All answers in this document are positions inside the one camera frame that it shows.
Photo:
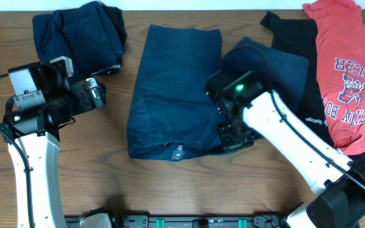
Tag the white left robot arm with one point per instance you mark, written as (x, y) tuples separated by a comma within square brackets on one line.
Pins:
[(43, 103)]

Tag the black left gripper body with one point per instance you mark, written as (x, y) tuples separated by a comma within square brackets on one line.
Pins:
[(80, 102)]

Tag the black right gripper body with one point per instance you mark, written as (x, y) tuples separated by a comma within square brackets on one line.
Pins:
[(236, 135)]

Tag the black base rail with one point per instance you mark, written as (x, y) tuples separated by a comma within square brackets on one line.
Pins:
[(182, 221)]

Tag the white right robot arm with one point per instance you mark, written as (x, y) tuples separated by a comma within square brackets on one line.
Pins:
[(337, 181)]

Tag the blue denim shorts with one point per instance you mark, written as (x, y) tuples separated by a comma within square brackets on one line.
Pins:
[(171, 117)]

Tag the dark navy folded clothes pile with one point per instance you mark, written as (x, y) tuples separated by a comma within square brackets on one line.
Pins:
[(92, 36)]

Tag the red printed t-shirt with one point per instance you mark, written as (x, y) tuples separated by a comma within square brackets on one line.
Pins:
[(340, 44)]

